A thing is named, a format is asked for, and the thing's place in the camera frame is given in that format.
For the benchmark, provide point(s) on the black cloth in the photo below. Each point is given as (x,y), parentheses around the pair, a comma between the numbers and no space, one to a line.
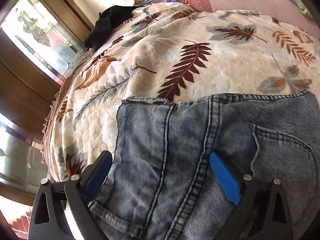
(107,25)

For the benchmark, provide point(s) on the brown fringed bedcover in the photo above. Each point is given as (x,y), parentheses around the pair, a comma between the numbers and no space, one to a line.
(82,60)

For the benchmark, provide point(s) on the cream leaf printed blanket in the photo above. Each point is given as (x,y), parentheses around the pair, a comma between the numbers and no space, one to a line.
(150,62)

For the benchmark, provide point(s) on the green patterned quilt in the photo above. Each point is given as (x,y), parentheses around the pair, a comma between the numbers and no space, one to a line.
(305,10)

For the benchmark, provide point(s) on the blue denim pants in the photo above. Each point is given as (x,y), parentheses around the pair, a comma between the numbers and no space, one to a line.
(170,142)

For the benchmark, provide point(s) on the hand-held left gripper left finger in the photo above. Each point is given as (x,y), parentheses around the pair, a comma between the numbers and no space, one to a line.
(100,170)

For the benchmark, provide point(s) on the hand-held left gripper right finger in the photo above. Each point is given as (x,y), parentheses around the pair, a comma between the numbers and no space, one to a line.
(223,177)

